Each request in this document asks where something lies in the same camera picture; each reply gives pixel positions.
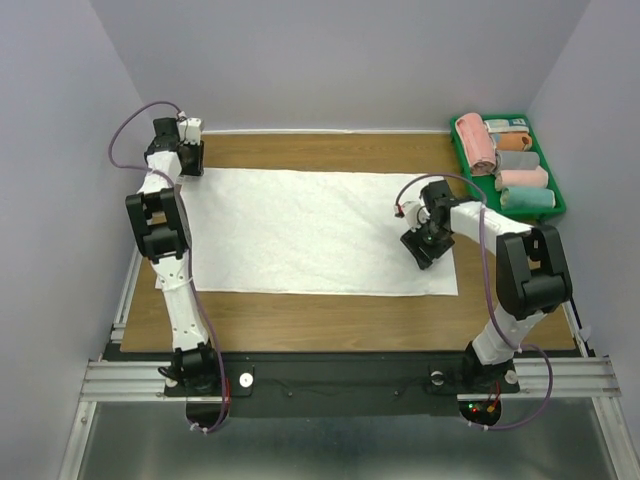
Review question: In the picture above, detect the orange rolled towel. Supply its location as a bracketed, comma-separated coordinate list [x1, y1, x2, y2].
[492, 132, 533, 152]

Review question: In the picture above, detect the purple cable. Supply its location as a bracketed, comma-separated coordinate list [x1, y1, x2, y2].
[394, 173, 555, 433]
[108, 100, 232, 435]

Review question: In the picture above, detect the grey rolled towel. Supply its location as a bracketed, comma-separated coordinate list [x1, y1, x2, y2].
[496, 150, 540, 171]

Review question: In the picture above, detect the green plastic basket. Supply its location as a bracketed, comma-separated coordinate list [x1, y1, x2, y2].
[450, 114, 566, 220]

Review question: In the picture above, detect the white blue patterned towel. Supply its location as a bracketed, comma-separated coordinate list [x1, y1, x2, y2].
[483, 117, 530, 134]

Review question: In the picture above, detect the aluminium frame rail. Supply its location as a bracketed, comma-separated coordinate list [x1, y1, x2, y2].
[54, 129, 236, 480]

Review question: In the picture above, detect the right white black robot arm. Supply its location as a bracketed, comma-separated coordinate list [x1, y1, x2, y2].
[394, 175, 573, 394]

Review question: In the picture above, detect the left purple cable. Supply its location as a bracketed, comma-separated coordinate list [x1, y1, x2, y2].
[108, 100, 232, 435]

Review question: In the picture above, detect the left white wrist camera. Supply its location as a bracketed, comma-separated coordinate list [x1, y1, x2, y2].
[176, 112, 203, 145]

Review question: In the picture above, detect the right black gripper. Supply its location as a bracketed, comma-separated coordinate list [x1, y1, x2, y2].
[401, 216, 456, 271]

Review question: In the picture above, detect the short pink rolled towel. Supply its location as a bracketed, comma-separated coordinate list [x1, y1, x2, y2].
[494, 166, 549, 191]

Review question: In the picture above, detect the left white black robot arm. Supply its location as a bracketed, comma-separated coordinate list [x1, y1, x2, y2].
[125, 112, 223, 395]

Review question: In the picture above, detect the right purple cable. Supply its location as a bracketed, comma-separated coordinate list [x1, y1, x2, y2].
[394, 173, 555, 433]

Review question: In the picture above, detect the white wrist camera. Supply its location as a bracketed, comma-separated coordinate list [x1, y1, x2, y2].
[176, 112, 203, 145]
[395, 201, 428, 229]

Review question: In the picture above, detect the long pink rolled towel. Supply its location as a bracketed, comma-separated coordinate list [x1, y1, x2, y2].
[455, 112, 497, 176]

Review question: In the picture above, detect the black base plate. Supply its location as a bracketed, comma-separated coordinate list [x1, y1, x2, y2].
[102, 349, 521, 421]

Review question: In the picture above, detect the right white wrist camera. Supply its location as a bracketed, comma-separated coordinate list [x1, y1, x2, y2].
[395, 201, 428, 229]

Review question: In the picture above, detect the teal rolled towel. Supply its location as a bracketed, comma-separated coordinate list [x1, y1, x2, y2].
[500, 186, 556, 210]

